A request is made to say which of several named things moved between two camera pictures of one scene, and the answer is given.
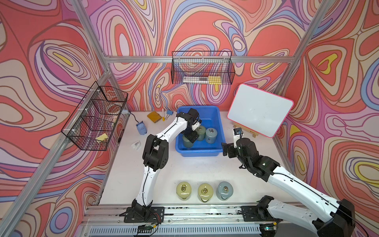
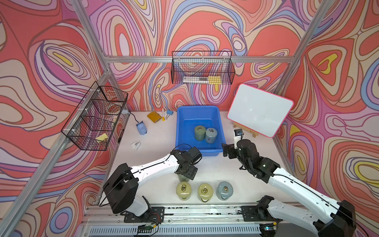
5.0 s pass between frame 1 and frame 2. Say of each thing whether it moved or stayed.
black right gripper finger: stayed
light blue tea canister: stayed
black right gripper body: stayed
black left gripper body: moved
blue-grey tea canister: stayed
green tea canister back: stayed
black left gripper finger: moved
